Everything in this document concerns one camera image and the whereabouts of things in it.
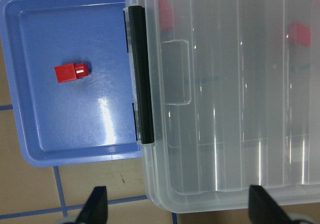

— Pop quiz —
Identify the black box latch handle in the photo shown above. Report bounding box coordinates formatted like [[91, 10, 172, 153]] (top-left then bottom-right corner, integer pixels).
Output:
[[123, 6, 155, 144]]

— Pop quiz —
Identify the clear ribbed box lid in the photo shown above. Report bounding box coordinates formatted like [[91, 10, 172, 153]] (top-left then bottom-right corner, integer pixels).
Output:
[[123, 0, 320, 214]]

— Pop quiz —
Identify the red block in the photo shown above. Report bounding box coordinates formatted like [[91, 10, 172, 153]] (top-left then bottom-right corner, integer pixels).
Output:
[[158, 0, 174, 32], [54, 63, 90, 83], [287, 21, 311, 47]]

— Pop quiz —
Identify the blue plastic tray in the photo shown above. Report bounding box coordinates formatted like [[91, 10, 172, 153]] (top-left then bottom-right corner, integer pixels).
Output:
[[0, 0, 140, 167]]

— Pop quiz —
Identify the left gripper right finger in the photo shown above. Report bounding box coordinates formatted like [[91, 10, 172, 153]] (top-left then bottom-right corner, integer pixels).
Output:
[[248, 185, 294, 224]]

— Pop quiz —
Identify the clear plastic storage box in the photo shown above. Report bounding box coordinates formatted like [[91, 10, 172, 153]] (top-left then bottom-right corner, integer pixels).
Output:
[[123, 0, 320, 214]]

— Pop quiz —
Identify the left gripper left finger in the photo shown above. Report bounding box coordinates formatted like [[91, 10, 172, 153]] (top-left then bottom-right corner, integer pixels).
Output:
[[75, 186, 108, 223]]

